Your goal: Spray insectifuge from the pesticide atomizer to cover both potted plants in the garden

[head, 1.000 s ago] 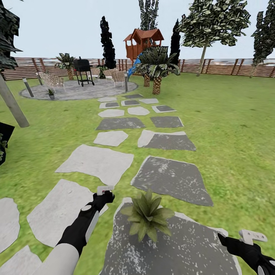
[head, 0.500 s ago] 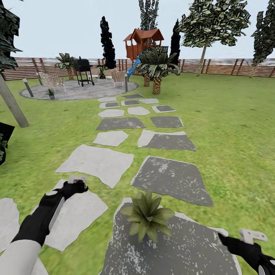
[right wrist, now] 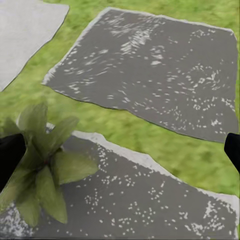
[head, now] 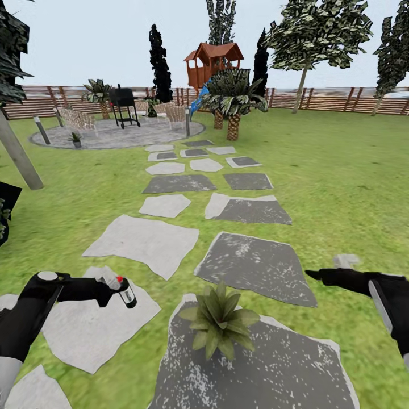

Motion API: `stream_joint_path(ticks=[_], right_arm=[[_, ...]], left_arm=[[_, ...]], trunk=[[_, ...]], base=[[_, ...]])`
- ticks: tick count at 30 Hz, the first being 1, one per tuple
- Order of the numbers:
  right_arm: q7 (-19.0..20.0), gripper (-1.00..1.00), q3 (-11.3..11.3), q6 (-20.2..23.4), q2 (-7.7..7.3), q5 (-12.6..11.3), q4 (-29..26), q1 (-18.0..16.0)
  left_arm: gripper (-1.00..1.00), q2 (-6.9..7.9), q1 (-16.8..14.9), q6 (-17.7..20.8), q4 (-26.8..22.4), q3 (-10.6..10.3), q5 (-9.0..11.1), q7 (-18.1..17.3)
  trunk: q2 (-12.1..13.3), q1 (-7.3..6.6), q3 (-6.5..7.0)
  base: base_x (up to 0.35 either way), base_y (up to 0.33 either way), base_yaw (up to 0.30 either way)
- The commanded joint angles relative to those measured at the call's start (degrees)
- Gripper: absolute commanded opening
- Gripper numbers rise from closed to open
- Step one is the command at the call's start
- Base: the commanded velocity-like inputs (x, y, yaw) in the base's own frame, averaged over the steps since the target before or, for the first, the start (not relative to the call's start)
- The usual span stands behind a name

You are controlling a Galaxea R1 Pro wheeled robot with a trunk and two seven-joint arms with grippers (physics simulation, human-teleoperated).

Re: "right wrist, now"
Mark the pot plant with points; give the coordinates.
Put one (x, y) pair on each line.
(45, 165)

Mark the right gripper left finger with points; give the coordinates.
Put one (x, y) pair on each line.
(12, 150)

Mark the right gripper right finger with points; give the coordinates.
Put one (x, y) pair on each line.
(232, 149)

